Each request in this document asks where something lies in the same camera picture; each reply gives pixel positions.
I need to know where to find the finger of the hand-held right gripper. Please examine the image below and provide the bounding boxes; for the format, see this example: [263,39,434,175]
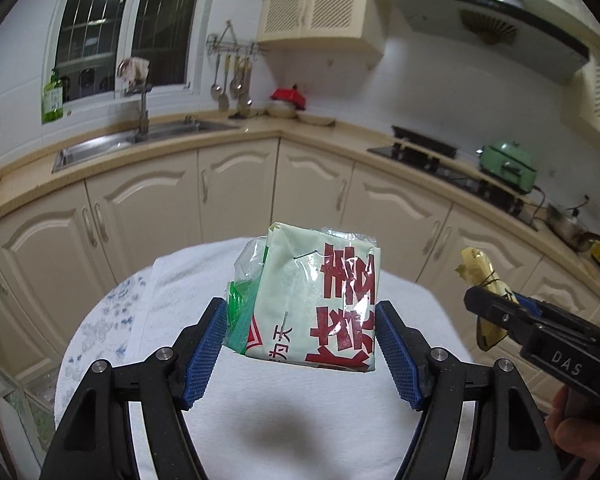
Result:
[463,285,541,346]
[510,294,600,333]

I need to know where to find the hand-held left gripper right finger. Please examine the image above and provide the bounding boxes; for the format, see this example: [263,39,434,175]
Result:
[375,300,551,480]

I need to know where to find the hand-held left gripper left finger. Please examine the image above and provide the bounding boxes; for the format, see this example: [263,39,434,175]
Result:
[40,297,229,480]

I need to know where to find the golden yellow wrapper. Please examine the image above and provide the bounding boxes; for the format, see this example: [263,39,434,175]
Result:
[455,246,518,352]

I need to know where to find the pale green red packet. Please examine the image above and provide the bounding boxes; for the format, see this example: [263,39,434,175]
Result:
[222,221,381,373]

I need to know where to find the person's right hand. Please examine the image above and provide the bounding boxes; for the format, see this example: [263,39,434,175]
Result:
[550,389,600,466]

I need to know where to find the steel pot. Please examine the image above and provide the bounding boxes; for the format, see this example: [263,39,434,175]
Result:
[547,202,600,253]

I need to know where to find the blue floral tablecloth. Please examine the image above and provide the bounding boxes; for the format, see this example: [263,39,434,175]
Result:
[55,255,181,426]

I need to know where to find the black glass gas stove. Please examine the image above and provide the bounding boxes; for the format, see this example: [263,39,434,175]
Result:
[367,145,541,231]

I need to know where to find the green electric cooker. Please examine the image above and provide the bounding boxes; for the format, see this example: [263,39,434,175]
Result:
[477,141,540,195]

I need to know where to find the cream base cabinets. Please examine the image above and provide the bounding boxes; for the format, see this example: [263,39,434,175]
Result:
[0,132,600,411]

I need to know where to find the black induction cooker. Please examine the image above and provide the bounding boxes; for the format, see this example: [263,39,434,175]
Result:
[391,125,460,157]

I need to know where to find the steel kitchen sink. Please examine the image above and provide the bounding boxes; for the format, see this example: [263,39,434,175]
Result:
[51,119,241,175]

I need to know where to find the steel faucet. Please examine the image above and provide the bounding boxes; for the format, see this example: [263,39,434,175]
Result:
[117,59,153,143]

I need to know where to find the hanging steel spatula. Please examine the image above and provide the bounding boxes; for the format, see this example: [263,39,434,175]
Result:
[217,57,231,112]

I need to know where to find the shallow white dish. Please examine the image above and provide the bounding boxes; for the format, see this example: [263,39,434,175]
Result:
[296,112,337,127]

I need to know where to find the white bowl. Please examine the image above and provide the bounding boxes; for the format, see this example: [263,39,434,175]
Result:
[266,102,301,120]

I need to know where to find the hanging steel skimmer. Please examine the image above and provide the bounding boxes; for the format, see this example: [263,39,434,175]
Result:
[236,60,253,111]

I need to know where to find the hanging steel ladle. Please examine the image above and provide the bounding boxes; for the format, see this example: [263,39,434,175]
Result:
[210,55,224,100]

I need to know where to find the hanging steel spoon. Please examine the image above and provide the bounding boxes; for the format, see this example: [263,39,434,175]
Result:
[228,57,243,98]

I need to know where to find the range hood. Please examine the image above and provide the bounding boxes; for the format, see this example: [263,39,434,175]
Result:
[379,0,591,86]

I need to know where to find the pink white cloth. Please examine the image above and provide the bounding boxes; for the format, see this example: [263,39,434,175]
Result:
[119,58,151,83]

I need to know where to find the green dish soap bottle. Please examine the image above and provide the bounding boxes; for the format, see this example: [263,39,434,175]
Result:
[41,69,65,125]

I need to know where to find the kitchen window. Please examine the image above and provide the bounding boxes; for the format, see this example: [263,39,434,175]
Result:
[42,0,216,106]

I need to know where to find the black power cable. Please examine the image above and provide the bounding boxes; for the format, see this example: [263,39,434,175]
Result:
[532,185,556,221]

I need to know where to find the wall utensil rack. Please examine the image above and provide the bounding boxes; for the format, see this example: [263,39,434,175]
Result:
[206,20,271,58]

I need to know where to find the cream lattice wall cabinet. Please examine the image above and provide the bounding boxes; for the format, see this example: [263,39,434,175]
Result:
[255,0,386,63]

